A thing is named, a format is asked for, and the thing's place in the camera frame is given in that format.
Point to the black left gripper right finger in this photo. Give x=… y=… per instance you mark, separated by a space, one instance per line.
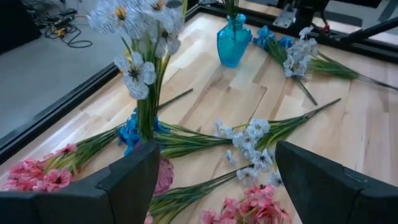
x=326 y=199

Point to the pink artificial flower bunch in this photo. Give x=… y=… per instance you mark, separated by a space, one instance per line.
x=177 y=199
x=25 y=174
x=258 y=208

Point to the yellow power plug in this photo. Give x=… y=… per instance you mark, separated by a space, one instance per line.
x=60 y=32

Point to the black aluminium table frame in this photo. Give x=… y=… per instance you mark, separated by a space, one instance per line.
x=62 y=108

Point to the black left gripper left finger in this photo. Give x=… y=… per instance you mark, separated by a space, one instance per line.
x=124 y=199

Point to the blue glass vase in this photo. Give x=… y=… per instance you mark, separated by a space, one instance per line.
x=233 y=46

